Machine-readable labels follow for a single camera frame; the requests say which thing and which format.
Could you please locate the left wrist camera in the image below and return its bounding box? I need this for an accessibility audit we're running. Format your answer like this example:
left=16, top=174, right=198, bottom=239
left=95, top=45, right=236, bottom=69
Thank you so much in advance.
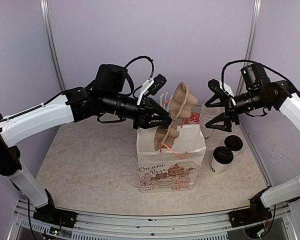
left=147, top=74, right=167, bottom=96

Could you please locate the black coffee cup lid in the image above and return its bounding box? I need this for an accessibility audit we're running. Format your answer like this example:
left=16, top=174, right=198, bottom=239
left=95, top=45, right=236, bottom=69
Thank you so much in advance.
left=224, top=135, right=243, bottom=151

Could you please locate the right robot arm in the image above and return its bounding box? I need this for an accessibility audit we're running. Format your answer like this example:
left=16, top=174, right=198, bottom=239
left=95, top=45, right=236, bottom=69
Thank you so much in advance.
left=205, top=60, right=300, bottom=222

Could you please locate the white paper cup GOOD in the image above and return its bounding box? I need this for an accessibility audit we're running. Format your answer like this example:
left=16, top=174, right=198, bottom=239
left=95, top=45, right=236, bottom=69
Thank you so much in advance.
left=231, top=150, right=241, bottom=155

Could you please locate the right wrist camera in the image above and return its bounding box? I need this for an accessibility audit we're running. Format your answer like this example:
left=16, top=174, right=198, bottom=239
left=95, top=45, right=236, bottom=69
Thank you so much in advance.
left=208, top=79, right=223, bottom=95

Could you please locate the stack of white paper cups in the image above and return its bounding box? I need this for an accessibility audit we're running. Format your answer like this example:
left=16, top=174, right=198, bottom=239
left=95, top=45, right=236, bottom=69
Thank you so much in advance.
left=199, top=104, right=220, bottom=140

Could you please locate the single black cup lid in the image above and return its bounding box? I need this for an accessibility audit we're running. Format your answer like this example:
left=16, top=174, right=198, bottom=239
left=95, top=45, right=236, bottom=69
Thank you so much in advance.
left=213, top=146, right=234, bottom=165

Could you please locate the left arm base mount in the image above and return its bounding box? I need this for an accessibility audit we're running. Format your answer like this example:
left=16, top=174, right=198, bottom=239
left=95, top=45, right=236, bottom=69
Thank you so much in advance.
left=33, top=188, right=78, bottom=229

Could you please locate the left aluminium corner post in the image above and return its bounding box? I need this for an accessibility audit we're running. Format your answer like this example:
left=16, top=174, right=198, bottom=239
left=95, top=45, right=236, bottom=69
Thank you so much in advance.
left=39, top=0, right=66, bottom=91

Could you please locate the front aluminium frame rail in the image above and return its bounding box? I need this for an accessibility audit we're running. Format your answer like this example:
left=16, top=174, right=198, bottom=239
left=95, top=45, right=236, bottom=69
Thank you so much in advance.
left=5, top=198, right=299, bottom=240

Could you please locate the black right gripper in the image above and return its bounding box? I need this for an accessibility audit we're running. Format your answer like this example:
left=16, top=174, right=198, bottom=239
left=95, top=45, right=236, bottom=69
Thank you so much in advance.
left=206, top=86, right=271, bottom=131

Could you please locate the red patterned bowl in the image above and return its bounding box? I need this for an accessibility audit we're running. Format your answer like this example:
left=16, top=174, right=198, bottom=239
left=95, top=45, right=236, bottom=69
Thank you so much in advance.
left=183, top=112, right=200, bottom=125

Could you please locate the white paper takeout bag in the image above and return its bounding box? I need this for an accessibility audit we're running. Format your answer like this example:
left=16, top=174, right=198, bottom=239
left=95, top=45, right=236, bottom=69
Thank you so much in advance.
left=136, top=110, right=206, bottom=193

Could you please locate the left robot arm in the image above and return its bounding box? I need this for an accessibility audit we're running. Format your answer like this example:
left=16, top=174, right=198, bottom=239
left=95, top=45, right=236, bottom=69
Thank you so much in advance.
left=0, top=64, right=172, bottom=223

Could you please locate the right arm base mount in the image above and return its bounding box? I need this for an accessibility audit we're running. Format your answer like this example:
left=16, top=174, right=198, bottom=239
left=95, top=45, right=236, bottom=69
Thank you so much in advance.
left=228, top=189, right=273, bottom=228

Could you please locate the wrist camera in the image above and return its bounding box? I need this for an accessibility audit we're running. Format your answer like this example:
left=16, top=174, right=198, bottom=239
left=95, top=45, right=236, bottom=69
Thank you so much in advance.
left=208, top=79, right=223, bottom=95
left=147, top=74, right=167, bottom=96

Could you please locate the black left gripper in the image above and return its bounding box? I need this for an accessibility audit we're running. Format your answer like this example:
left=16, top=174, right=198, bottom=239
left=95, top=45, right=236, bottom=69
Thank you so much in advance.
left=101, top=90, right=173, bottom=129

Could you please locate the brown cardboard cup carrier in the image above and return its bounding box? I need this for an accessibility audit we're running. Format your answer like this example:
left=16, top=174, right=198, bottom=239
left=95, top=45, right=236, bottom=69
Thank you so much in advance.
left=154, top=82, right=198, bottom=151

